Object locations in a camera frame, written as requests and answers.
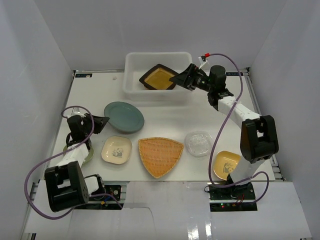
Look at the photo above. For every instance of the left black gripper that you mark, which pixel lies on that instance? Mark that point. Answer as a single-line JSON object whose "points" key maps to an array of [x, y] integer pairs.
{"points": [[92, 124]]}

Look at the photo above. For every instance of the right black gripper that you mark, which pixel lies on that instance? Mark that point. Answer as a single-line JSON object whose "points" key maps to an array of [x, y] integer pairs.
{"points": [[192, 71]]}

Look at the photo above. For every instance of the black square amber plate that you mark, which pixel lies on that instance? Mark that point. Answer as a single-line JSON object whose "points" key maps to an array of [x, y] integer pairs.
{"points": [[158, 78]]}

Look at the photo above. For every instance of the blue-grey round plate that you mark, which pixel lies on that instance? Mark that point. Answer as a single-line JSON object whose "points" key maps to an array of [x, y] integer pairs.
{"points": [[124, 117]]}

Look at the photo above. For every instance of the cream panda square plate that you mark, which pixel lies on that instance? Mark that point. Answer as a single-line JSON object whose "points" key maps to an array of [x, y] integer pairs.
{"points": [[116, 150]]}

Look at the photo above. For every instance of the green panda square plate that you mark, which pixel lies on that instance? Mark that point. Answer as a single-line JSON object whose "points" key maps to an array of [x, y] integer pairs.
{"points": [[80, 154]]}

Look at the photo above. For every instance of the clear plastic square plate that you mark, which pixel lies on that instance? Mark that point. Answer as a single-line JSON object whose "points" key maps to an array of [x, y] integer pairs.
{"points": [[198, 143]]}

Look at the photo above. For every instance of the woven bamboo triangular tray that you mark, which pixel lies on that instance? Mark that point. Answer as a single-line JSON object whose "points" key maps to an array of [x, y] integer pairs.
{"points": [[159, 155]]}

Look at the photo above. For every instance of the yellow panda square plate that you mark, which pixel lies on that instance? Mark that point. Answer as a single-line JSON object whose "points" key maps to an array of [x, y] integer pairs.
{"points": [[225, 163]]}

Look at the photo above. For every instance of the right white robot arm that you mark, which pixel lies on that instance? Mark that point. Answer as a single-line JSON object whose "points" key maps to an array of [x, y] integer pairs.
{"points": [[258, 137]]}

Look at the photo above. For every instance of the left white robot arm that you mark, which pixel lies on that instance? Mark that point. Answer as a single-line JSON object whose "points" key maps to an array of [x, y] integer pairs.
{"points": [[66, 186]]}

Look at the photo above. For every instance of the white plastic bin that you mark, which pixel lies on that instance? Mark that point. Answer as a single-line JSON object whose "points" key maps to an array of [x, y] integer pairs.
{"points": [[138, 63]]}

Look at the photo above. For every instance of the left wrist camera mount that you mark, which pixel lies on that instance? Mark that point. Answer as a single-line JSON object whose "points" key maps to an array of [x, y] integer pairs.
{"points": [[75, 112]]}

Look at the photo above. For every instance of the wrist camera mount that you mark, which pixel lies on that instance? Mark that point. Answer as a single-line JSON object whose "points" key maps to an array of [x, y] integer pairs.
{"points": [[75, 112], [203, 60]]}

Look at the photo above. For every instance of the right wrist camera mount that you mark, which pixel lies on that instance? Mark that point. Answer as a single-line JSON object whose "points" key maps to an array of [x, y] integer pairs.
{"points": [[203, 60]]}

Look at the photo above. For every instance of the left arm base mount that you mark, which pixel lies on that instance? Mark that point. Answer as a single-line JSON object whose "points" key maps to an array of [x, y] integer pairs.
{"points": [[113, 199]]}

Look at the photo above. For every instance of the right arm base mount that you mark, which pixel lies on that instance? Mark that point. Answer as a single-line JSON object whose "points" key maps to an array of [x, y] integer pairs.
{"points": [[237, 199]]}

